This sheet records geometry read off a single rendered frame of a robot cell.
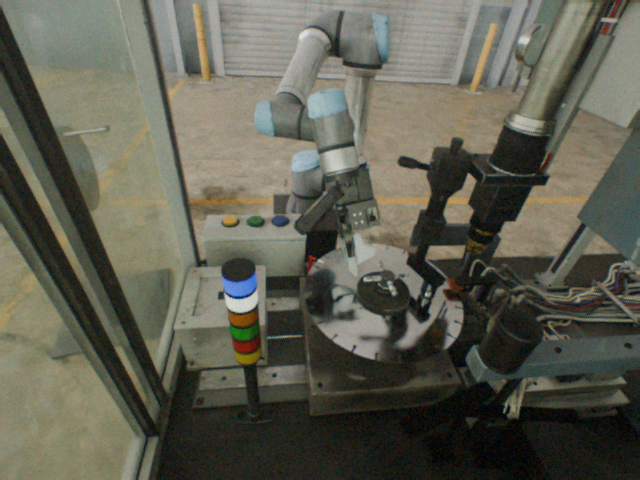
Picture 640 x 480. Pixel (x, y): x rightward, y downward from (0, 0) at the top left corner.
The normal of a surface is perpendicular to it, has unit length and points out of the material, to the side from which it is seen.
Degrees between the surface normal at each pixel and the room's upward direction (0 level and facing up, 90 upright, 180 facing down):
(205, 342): 90
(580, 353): 0
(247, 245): 90
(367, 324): 0
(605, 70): 90
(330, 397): 90
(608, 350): 0
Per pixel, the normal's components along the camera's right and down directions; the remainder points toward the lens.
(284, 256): 0.11, 0.63
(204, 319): 0.07, -0.78
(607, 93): -0.99, 0.02
